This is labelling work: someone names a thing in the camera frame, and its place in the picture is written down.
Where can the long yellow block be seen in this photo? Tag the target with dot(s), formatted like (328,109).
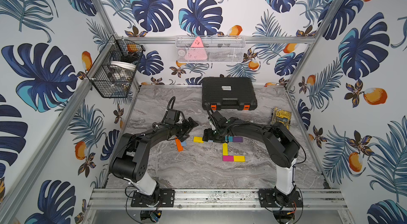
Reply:
(225,149)

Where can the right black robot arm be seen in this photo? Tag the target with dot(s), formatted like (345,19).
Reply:
(281,145)

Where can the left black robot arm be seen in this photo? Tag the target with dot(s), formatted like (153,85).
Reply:
(129,159)

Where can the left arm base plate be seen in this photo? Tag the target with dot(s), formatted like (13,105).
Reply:
(152,198)

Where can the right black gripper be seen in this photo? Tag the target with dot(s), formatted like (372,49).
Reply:
(206,136)

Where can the pink triangle object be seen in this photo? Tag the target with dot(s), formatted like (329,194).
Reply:
(197,51)

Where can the black wire basket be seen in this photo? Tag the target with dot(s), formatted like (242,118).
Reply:
(113,82)

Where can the magenta block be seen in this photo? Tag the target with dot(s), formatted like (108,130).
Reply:
(228,158)

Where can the yellow screwdriver bit set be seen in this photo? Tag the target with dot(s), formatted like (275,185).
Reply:
(281,116)

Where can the black plastic tool case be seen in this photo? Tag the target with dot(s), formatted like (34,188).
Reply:
(220,93)

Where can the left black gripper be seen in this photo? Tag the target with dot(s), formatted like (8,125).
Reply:
(185,127)

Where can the orange block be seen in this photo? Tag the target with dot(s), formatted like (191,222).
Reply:
(179,145)

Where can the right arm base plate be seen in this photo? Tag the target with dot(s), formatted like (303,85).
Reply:
(279,198)

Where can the clear mesh wall shelf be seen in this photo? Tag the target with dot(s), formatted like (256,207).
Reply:
(220,49)

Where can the white coil in basket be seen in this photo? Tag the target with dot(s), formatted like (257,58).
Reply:
(123,65)

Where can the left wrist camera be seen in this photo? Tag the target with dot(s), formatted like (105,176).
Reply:
(173,117)

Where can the purple block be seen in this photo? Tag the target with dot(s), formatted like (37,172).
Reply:
(237,139)

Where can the aluminium front rail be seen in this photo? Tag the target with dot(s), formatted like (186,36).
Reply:
(221,199)

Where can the small yellow block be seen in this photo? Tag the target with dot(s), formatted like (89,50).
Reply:
(198,140)

